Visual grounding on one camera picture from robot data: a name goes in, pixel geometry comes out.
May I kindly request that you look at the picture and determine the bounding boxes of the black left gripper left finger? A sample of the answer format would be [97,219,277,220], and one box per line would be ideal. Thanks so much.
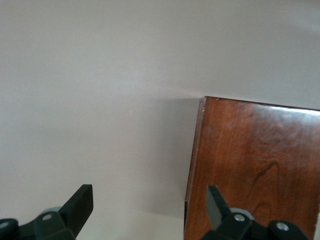
[17,184,94,240]

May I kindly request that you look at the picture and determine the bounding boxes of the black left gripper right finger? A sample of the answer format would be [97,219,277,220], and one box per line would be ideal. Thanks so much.
[201,185,306,240]

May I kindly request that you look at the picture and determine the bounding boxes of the dark red wooden cabinet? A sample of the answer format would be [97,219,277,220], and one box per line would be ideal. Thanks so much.
[183,96,320,240]

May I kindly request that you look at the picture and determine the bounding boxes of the brown table cover sheet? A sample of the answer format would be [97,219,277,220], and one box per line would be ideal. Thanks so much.
[0,0,320,240]

